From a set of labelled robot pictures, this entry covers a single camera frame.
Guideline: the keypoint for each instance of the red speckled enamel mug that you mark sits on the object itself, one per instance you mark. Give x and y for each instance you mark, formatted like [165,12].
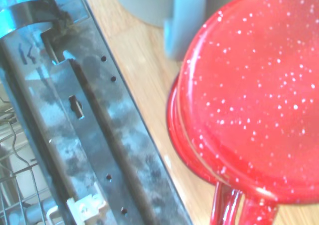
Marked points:
[249,97]

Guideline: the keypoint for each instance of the grey mug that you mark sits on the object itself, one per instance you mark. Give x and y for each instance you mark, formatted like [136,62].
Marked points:
[149,5]

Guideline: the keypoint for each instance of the stainless steel dishwasher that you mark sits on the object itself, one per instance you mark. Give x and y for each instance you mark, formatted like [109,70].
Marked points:
[99,135]

